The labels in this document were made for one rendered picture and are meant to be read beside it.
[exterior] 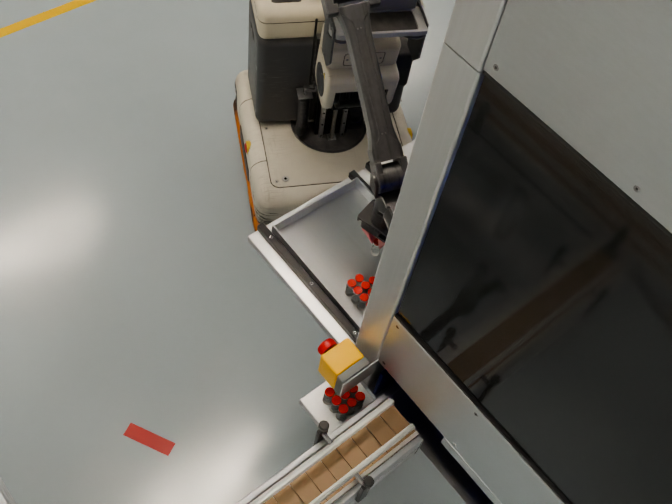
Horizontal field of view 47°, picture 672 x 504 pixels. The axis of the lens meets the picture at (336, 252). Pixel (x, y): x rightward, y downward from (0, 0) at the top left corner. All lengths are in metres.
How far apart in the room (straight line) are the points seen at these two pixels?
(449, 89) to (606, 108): 0.23
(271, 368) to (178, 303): 0.41
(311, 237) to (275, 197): 0.84
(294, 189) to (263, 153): 0.19
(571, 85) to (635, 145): 0.09
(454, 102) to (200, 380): 1.82
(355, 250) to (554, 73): 1.07
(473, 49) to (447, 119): 0.12
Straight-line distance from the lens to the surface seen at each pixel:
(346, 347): 1.55
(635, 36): 0.78
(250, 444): 2.55
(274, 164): 2.75
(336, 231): 1.87
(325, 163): 2.77
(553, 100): 0.87
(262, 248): 1.83
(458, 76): 0.95
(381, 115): 1.55
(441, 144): 1.03
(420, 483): 1.79
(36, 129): 3.31
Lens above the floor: 2.41
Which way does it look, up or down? 57 degrees down
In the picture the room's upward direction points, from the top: 11 degrees clockwise
